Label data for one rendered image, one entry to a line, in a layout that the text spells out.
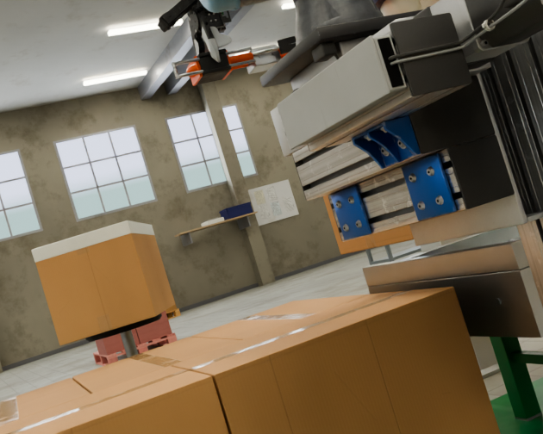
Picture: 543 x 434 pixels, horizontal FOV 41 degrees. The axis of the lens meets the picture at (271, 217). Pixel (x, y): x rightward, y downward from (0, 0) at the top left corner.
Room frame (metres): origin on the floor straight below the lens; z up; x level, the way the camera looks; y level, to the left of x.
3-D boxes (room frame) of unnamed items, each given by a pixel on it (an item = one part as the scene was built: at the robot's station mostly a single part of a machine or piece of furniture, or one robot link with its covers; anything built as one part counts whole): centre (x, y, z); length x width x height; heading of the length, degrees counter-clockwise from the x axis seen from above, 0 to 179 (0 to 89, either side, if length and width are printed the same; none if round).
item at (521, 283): (1.89, -0.35, 0.48); 0.70 x 0.03 x 0.15; 21
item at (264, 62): (1.76, -0.09, 1.20); 0.07 x 0.07 x 0.04; 21
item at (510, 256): (1.89, -0.36, 0.58); 0.70 x 0.03 x 0.06; 21
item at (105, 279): (3.21, 0.76, 0.82); 0.60 x 0.40 x 0.40; 1
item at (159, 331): (8.53, 1.99, 0.21); 1.17 x 0.82 x 0.43; 25
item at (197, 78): (1.72, 0.04, 1.20); 0.08 x 0.07 x 0.05; 111
